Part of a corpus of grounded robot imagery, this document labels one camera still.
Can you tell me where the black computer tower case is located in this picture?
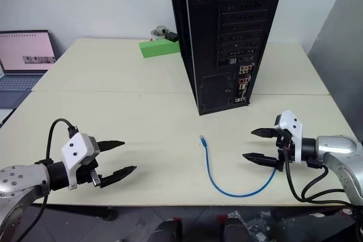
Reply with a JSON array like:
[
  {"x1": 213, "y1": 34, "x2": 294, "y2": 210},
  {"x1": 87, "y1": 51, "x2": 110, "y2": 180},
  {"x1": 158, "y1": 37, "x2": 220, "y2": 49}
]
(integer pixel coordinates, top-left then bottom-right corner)
[{"x1": 166, "y1": 0, "x2": 288, "y2": 116}]

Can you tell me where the green rectangular box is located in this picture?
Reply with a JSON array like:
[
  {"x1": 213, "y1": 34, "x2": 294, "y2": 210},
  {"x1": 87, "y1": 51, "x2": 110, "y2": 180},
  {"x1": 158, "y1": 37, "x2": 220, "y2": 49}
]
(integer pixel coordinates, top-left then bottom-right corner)
[{"x1": 138, "y1": 39, "x2": 181, "y2": 59}]

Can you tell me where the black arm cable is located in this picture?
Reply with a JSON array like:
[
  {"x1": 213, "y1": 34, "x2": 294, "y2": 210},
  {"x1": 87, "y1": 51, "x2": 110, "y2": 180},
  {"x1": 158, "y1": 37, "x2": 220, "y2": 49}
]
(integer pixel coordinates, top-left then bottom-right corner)
[
  {"x1": 282, "y1": 145, "x2": 358, "y2": 207},
  {"x1": 14, "y1": 118, "x2": 78, "y2": 242}
]

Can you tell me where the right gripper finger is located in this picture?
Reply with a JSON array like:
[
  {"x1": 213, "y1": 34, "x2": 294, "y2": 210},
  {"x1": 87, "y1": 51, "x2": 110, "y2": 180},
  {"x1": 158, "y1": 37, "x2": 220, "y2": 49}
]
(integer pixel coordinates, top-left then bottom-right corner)
[
  {"x1": 242, "y1": 152, "x2": 280, "y2": 169},
  {"x1": 250, "y1": 128, "x2": 276, "y2": 140}
]

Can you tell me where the blue ethernet cable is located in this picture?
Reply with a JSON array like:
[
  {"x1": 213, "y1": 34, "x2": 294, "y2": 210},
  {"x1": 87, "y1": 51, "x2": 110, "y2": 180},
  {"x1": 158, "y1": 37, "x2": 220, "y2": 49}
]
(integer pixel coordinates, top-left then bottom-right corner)
[{"x1": 199, "y1": 134, "x2": 277, "y2": 197}]

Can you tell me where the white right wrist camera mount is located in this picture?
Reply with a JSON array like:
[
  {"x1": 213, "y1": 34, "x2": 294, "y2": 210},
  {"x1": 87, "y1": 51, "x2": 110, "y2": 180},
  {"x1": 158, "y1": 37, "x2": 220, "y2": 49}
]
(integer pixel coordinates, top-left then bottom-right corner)
[{"x1": 274, "y1": 109, "x2": 303, "y2": 164}]

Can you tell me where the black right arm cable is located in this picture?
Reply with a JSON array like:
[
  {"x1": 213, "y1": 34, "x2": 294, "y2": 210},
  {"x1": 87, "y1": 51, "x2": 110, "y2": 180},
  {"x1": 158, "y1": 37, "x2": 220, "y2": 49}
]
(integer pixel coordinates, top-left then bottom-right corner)
[{"x1": 282, "y1": 145, "x2": 358, "y2": 207}]

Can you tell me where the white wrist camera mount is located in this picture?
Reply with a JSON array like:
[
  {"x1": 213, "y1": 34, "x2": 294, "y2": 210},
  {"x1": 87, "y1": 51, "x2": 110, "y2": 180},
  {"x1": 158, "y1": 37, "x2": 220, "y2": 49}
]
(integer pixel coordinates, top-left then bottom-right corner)
[
  {"x1": 61, "y1": 133, "x2": 100, "y2": 192},
  {"x1": 274, "y1": 109, "x2": 303, "y2": 164}
]

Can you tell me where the open grey laptop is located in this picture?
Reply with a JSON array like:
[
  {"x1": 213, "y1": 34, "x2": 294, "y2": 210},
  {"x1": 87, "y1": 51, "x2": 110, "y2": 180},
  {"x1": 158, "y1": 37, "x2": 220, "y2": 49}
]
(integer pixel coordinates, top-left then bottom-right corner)
[{"x1": 0, "y1": 29, "x2": 58, "y2": 109}]

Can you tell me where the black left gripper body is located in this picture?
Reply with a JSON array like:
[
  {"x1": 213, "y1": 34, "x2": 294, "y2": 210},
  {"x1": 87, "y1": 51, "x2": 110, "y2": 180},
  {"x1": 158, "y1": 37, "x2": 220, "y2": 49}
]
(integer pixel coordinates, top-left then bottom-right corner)
[{"x1": 74, "y1": 158, "x2": 103, "y2": 189}]

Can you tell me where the crumpled clear plastic wrap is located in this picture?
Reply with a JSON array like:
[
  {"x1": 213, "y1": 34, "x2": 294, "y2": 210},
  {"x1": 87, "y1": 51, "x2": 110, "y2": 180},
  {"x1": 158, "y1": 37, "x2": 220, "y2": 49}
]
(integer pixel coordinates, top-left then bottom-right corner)
[{"x1": 226, "y1": 210, "x2": 275, "y2": 242}]

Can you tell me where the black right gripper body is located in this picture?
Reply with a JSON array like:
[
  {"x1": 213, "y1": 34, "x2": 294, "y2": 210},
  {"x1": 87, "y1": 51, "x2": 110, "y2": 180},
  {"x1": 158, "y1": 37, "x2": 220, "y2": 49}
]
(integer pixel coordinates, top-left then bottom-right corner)
[{"x1": 272, "y1": 127, "x2": 296, "y2": 172}]

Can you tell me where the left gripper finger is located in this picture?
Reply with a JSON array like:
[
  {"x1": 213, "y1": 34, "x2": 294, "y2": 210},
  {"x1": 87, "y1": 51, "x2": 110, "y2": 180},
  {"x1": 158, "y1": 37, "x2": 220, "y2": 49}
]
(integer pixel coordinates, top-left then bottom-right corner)
[
  {"x1": 99, "y1": 165, "x2": 138, "y2": 189},
  {"x1": 96, "y1": 140, "x2": 126, "y2": 154}
]

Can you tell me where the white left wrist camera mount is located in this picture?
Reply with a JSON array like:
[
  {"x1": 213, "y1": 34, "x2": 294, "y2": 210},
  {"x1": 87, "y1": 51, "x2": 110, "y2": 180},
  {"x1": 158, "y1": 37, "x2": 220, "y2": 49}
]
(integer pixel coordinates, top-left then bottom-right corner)
[{"x1": 61, "y1": 133, "x2": 100, "y2": 192}]

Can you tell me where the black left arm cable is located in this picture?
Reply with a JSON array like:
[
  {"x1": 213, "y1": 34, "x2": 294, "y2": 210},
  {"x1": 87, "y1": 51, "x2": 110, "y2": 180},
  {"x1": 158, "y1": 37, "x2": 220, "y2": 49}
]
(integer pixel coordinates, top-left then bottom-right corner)
[{"x1": 14, "y1": 118, "x2": 78, "y2": 242}]

